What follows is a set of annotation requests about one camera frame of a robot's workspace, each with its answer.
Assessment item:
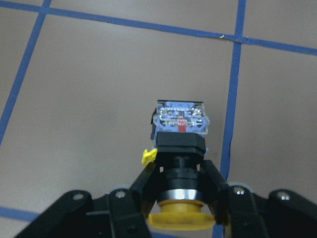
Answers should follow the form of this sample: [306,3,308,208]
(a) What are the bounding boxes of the yellow push button switch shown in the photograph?
[142,100,215,231]

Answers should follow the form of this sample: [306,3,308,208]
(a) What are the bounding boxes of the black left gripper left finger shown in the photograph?
[130,163,159,216]

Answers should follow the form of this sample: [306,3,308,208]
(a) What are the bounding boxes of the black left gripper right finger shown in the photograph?
[200,160,229,225]

